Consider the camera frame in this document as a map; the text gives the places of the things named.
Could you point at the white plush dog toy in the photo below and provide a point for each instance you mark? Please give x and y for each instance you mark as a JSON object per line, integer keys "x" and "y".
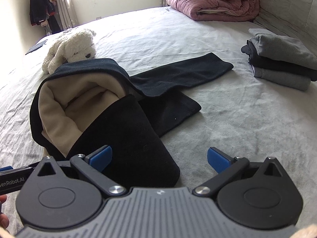
{"x": 73, "y": 45}

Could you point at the person's left hand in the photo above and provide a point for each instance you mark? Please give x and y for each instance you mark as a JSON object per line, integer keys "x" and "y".
{"x": 3, "y": 218}

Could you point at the top grey folded garment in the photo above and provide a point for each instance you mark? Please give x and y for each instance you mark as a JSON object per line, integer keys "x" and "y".
{"x": 282, "y": 48}

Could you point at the dark clothes hanging on rack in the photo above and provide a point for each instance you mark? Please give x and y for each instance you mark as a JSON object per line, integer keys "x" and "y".
{"x": 42, "y": 12}

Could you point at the black and cream raglan sweatshirt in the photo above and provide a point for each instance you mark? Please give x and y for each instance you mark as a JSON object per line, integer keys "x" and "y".
{"x": 85, "y": 105}

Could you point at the grey folded garment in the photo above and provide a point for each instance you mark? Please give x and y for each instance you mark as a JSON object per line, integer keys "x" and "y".
{"x": 282, "y": 48}
{"x": 290, "y": 80}

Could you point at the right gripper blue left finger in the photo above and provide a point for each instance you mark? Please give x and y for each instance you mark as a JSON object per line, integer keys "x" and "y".
{"x": 90, "y": 169}

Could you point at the bottom grey folded garment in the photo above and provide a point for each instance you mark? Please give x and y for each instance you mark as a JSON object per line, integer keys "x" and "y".
{"x": 290, "y": 80}

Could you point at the black folded garment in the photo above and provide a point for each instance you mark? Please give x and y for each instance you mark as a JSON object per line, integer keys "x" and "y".
{"x": 270, "y": 64}

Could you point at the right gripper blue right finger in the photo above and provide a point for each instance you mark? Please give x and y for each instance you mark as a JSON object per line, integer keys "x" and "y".
{"x": 228, "y": 169}

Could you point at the grey padded headboard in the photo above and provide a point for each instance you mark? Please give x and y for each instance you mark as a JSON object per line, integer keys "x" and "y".
{"x": 295, "y": 18}

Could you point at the grey bed sheet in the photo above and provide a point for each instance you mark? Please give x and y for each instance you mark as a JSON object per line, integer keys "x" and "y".
{"x": 240, "y": 115}

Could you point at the pink folded quilt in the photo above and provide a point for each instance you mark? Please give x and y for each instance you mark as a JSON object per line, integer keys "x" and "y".
{"x": 217, "y": 10}

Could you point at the grey dotted curtain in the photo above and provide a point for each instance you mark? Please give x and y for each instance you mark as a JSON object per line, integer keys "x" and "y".
{"x": 67, "y": 14}

